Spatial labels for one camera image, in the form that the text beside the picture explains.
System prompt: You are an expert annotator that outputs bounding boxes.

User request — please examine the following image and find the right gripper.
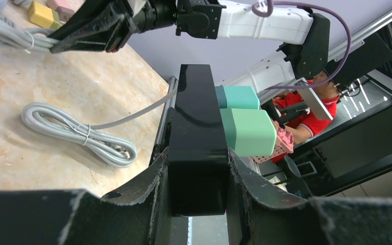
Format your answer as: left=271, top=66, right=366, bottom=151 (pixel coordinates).
left=48, top=0, right=177, bottom=54

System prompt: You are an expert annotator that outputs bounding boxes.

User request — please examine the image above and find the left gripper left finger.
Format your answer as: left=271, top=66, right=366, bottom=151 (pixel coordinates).
left=0, top=152, right=169, bottom=244

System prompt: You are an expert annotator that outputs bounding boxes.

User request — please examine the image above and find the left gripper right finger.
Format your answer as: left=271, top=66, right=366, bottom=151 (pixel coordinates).
left=226, top=150, right=392, bottom=244

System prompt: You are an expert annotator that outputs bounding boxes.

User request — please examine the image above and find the pink USB charger plug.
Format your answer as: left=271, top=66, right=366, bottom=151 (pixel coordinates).
left=46, top=0, right=75, bottom=22

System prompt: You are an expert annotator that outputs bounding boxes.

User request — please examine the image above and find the yellow USB charger plug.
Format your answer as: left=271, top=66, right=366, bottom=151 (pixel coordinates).
left=28, top=1, right=61, bottom=30

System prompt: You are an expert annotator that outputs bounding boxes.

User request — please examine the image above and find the black power strip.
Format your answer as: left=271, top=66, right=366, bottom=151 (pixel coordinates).
left=167, top=64, right=230, bottom=216

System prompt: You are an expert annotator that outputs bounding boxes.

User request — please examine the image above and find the green plug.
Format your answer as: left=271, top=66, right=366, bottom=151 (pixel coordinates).
left=220, top=108, right=277, bottom=157

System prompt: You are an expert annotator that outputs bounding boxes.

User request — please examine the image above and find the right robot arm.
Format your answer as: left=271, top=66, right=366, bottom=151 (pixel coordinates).
left=50, top=1, right=330, bottom=92

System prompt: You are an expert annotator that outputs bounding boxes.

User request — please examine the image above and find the teal plug on black strip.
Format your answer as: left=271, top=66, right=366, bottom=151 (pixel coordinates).
left=215, top=86, right=260, bottom=109

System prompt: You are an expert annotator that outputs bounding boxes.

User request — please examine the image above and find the pink plastic basket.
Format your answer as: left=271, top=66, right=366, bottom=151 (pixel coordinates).
left=252, top=127, right=294, bottom=163

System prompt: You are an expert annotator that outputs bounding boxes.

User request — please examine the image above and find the person in red shirt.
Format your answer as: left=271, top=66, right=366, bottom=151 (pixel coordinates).
left=273, top=70, right=340, bottom=145

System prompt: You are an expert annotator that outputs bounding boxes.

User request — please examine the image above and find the purple strip grey cable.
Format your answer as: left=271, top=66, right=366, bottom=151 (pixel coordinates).
left=0, top=12, right=60, bottom=57

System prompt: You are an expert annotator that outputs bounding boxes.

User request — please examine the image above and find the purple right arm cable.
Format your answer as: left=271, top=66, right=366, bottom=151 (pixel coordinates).
left=251, top=0, right=352, bottom=91

